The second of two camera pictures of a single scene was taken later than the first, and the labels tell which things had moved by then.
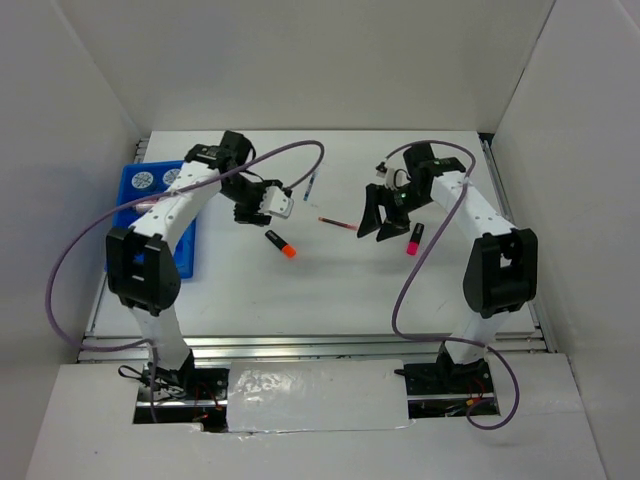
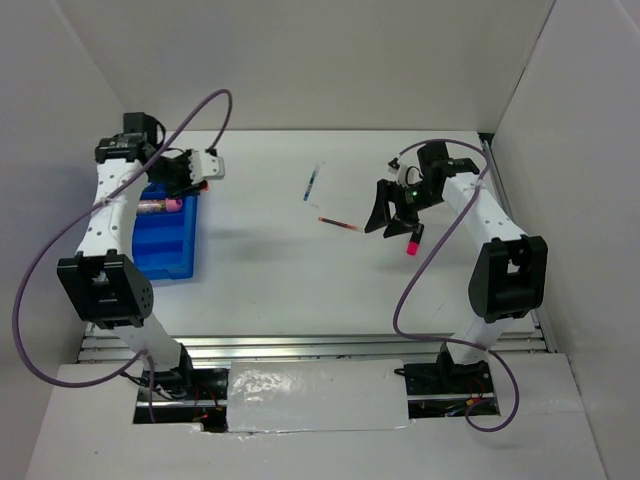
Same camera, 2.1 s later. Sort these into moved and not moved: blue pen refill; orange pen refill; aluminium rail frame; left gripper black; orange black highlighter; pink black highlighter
Moved: left gripper black; orange black highlighter
Not moved: pink black highlighter; aluminium rail frame; orange pen refill; blue pen refill
